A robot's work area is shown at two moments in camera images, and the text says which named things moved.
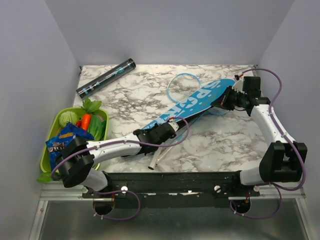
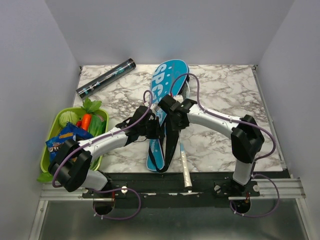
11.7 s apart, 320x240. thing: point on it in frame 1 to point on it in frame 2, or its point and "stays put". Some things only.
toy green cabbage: (68, 116) stays put
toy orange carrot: (86, 121) stays put
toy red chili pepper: (79, 123) stays put
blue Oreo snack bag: (56, 146) stays put
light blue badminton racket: (168, 144) to (186, 169)
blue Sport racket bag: (204, 100) to (167, 80)
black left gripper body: (155, 126) to (151, 130)
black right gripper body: (231, 99) to (175, 125)
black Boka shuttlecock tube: (106, 78) stays put
